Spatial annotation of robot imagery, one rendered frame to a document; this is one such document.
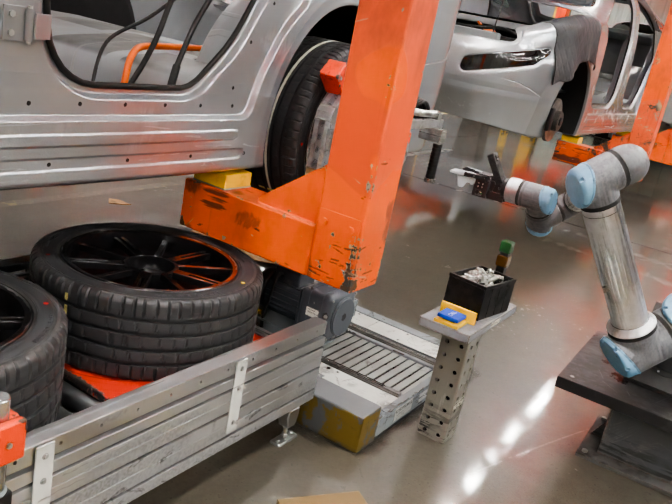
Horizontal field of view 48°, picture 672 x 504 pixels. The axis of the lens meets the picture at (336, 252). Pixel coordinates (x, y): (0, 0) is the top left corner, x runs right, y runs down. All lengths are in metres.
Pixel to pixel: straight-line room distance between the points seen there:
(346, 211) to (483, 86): 3.10
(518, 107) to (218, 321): 3.53
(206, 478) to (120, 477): 0.43
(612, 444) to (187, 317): 1.56
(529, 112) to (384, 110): 3.27
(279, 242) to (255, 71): 0.55
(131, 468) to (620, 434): 1.68
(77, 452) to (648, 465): 1.90
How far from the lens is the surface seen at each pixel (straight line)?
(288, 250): 2.28
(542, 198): 2.67
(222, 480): 2.21
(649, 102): 6.11
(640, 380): 2.76
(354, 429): 2.40
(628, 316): 2.46
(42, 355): 1.69
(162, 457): 1.91
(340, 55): 2.68
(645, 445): 2.82
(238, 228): 2.39
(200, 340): 2.05
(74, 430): 1.65
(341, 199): 2.15
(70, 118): 1.96
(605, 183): 2.23
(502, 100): 5.18
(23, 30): 1.85
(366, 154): 2.10
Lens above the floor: 1.27
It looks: 17 degrees down
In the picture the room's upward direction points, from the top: 12 degrees clockwise
